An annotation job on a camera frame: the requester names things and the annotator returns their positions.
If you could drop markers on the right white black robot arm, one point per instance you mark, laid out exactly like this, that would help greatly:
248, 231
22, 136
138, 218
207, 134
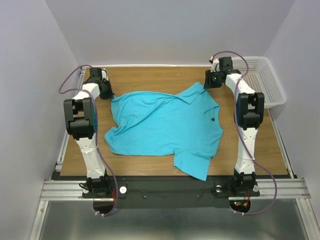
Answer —
248, 116

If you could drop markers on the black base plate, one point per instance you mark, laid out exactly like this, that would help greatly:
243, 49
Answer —
167, 192

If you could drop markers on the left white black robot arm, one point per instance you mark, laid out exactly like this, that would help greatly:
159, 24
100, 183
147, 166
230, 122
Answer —
81, 121

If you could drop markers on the white plastic basket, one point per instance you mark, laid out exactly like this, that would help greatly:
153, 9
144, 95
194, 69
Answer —
261, 77

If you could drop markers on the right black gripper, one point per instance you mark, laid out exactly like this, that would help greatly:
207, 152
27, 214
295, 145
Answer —
209, 80

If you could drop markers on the turquoise t shirt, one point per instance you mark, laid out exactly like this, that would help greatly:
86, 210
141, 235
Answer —
185, 125

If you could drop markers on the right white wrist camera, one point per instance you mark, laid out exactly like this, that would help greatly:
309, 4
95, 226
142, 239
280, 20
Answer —
214, 64

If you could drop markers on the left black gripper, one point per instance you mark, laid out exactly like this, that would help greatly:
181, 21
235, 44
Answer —
108, 90

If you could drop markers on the aluminium frame rail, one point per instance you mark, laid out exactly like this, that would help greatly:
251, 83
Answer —
42, 208

